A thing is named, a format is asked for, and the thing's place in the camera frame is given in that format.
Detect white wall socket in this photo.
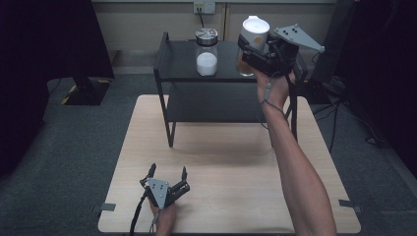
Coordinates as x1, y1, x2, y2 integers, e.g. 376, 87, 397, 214
193, 1, 216, 15

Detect black floor cables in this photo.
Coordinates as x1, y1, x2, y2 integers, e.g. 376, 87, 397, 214
311, 96, 388, 154

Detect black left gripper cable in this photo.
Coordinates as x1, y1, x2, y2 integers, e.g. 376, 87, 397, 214
129, 192, 148, 236

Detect grey left gripper cable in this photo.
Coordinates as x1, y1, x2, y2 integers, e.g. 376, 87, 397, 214
149, 210, 162, 235

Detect black stand base with stripes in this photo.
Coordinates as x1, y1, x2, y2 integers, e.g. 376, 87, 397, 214
60, 76, 113, 107

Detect person's left hand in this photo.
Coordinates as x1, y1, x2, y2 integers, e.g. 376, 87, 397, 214
149, 201, 179, 236

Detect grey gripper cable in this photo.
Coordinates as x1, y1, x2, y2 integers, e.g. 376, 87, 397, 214
259, 80, 287, 116
149, 210, 162, 235

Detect black stand with base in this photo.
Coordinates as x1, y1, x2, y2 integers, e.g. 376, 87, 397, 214
296, 0, 358, 106

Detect grey right gripper cable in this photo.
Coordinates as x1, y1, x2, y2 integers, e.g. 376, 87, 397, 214
259, 80, 287, 116

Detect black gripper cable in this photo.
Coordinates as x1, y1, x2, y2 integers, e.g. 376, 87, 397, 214
129, 192, 148, 236
285, 73, 300, 143

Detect glass jar with silver lid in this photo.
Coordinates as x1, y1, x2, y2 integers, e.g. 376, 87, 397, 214
194, 28, 219, 78

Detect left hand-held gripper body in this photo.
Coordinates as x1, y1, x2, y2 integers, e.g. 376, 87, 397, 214
140, 177, 192, 210

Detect dark curtain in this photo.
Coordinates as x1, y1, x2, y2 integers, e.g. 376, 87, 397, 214
333, 0, 417, 180
0, 0, 115, 180

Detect black two-tier shelf rack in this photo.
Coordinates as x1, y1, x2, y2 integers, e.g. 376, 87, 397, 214
152, 31, 309, 148

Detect person's right hand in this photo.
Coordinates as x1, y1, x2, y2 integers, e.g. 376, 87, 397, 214
255, 69, 297, 114

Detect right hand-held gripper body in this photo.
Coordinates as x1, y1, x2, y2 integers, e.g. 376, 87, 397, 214
261, 23, 327, 78

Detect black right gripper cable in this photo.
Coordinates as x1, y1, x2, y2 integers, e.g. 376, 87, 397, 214
285, 73, 300, 143

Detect jar with white lid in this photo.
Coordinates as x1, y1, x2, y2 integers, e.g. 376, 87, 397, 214
235, 15, 271, 78

